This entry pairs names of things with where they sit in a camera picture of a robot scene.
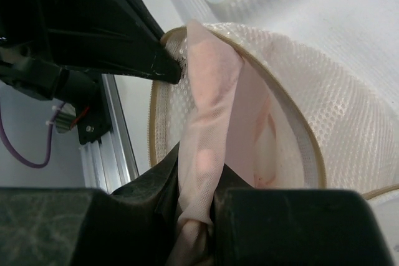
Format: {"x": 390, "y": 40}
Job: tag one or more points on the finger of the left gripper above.
{"x": 150, "y": 58}

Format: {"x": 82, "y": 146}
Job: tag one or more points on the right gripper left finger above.
{"x": 134, "y": 225}

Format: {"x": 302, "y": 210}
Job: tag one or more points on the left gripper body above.
{"x": 72, "y": 34}

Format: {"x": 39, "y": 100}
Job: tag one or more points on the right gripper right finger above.
{"x": 294, "y": 226}

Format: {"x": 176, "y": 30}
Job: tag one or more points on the pink bra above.
{"x": 230, "y": 125}

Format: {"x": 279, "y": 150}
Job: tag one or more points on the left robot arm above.
{"x": 47, "y": 82}

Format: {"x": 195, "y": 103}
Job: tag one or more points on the aluminium frame rail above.
{"x": 109, "y": 162}

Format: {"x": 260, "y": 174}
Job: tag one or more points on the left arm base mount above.
{"x": 91, "y": 122}

